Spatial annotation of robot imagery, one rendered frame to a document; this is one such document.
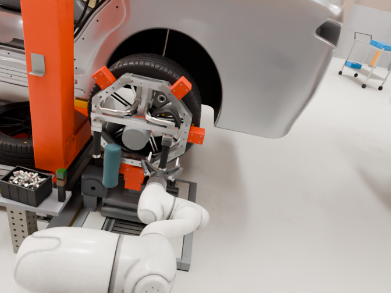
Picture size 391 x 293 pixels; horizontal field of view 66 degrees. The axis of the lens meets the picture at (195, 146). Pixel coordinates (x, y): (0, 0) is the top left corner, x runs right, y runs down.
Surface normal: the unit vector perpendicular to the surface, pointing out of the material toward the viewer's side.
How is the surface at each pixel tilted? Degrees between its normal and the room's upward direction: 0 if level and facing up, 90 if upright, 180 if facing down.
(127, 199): 0
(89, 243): 4
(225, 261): 0
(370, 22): 90
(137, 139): 90
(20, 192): 90
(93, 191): 90
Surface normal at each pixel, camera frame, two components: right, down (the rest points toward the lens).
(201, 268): 0.20, -0.83
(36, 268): -0.08, -0.19
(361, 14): 0.00, 0.53
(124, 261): 0.13, -0.51
